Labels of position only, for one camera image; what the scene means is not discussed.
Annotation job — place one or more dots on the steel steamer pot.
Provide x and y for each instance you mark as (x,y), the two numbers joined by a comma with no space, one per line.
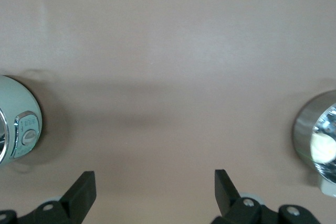
(303,129)

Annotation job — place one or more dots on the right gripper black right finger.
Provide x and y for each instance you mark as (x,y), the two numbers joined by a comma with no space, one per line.
(225,195)

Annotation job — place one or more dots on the white steamed bun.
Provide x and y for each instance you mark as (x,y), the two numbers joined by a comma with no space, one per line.
(321,148)

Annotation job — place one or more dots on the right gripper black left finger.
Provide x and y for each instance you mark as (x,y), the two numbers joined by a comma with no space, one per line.
(78,195)

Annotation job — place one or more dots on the white rice cooker with panel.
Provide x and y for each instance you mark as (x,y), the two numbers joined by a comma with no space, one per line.
(18,95)

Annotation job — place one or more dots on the brown table mat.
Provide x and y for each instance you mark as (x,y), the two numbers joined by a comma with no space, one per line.
(168,51)

